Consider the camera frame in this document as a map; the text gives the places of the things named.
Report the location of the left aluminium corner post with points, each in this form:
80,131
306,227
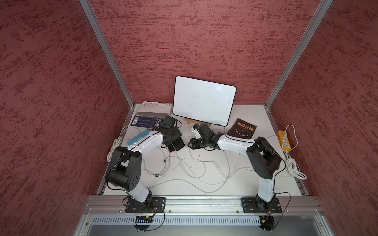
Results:
95,25

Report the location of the orange power strip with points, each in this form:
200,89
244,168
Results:
284,142

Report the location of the right aluminium corner post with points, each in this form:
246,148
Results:
315,21

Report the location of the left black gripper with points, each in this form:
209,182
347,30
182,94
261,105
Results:
177,132

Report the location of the aluminium front rail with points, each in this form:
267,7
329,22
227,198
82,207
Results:
207,205

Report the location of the white board with black frame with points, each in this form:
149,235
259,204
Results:
203,101

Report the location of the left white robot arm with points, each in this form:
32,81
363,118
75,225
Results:
124,170

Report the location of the purple and grey booklet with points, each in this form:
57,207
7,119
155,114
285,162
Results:
150,114

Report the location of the teal flat card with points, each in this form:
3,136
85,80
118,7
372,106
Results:
138,137

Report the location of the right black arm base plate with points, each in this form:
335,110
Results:
257,205

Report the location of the phone with pink case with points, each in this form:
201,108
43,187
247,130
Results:
171,147

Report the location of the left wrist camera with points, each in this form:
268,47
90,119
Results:
168,122

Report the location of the wooden board stand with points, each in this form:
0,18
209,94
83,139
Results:
193,123

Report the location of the aluminium corner post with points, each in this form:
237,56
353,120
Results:
95,25
315,21

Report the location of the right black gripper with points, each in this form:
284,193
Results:
194,144

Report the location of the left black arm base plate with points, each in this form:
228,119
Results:
152,205

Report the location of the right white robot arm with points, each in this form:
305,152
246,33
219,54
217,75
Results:
263,158

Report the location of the phone with white case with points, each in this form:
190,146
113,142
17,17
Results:
178,144

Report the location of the dark brown book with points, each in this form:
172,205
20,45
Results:
242,130

